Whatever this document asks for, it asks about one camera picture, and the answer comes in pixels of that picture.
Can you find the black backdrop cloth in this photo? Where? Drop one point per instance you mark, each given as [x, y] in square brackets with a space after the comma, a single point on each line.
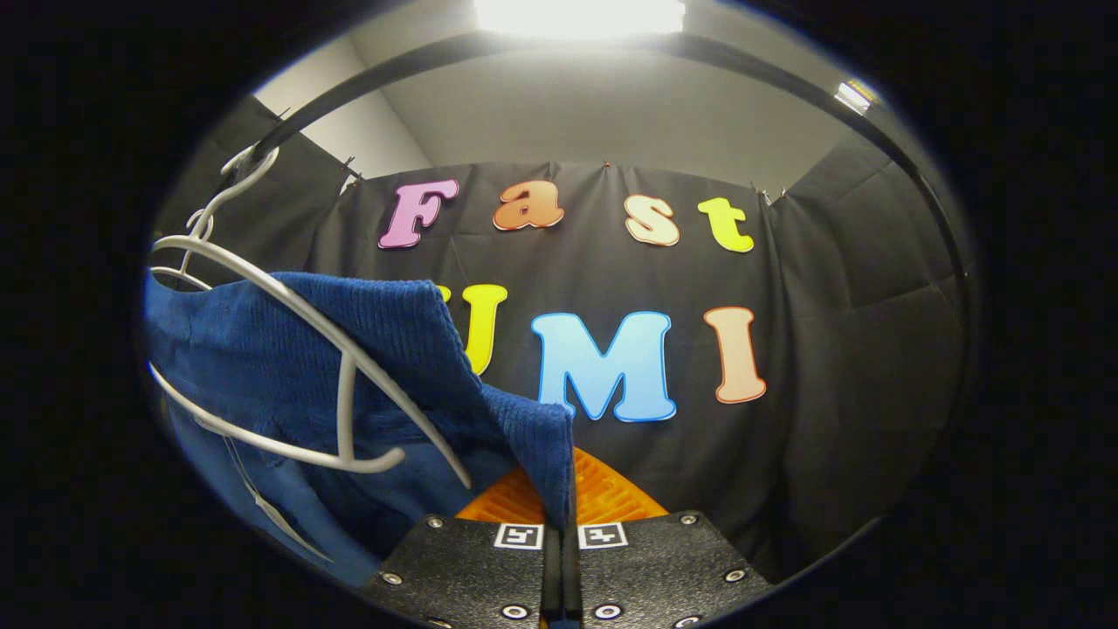
[830, 393]

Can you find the ceiling light panel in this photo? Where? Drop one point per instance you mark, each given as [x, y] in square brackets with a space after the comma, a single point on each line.
[581, 16]
[856, 96]

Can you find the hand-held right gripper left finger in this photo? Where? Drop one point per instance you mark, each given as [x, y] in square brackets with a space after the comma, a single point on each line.
[472, 568]

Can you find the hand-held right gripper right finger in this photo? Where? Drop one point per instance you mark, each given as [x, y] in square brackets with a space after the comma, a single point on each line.
[655, 568]

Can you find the black metal clothes rack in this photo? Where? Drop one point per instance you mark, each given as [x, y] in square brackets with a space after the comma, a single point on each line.
[419, 57]

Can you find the white plastic hanger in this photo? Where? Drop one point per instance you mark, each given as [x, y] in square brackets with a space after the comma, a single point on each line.
[347, 411]

